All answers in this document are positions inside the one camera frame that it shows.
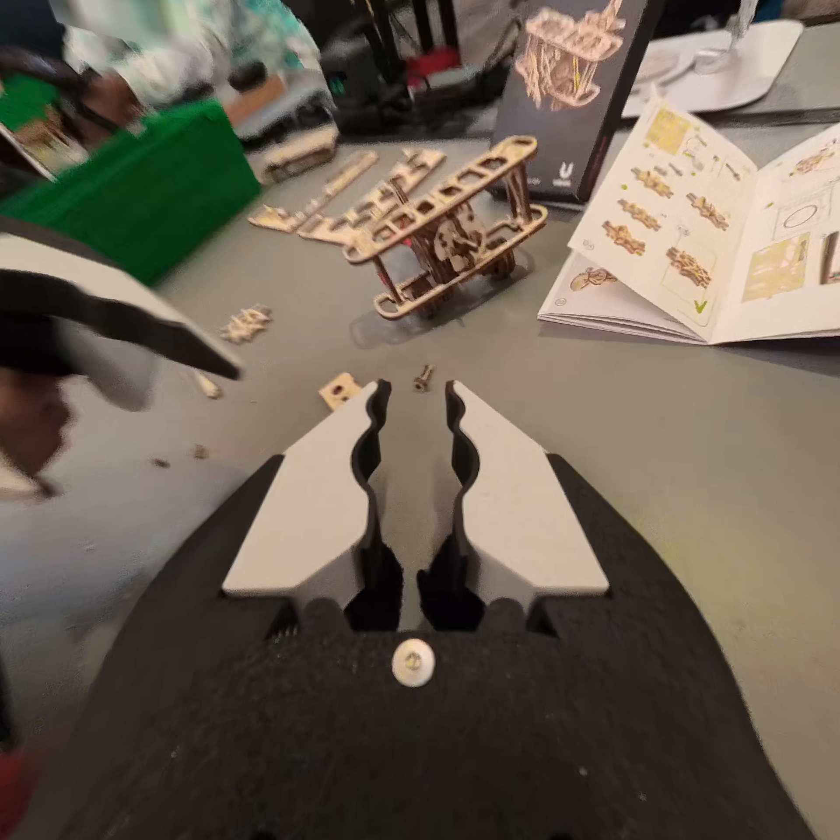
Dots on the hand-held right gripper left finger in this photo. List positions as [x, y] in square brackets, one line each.
[308, 518]

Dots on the wooden parts sheet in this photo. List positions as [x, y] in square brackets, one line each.
[400, 190]

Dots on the small rectangular wooden piece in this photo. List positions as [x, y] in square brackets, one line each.
[340, 390]

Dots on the black machine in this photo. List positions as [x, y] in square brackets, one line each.
[380, 72]

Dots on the person's left hand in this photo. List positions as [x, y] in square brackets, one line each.
[29, 420]

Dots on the pale wooden peg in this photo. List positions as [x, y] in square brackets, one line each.
[208, 387]

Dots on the wooden parts strip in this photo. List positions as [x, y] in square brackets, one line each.
[328, 190]

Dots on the black model kit box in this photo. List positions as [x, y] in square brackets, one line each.
[571, 98]

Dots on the wooden radial engine piece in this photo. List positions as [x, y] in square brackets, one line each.
[246, 325]

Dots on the open instruction booklet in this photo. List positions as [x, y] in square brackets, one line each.
[709, 229]

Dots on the wooden biplane model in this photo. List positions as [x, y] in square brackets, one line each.
[453, 229]

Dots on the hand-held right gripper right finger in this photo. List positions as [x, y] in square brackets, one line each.
[518, 518]

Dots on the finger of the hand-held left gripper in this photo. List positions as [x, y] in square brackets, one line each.
[85, 275]
[115, 367]

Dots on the small wooden block assembly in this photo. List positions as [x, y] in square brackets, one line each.
[298, 157]

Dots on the small wooden pin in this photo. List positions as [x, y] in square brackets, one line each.
[424, 378]

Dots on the green box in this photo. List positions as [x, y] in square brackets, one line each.
[151, 197]

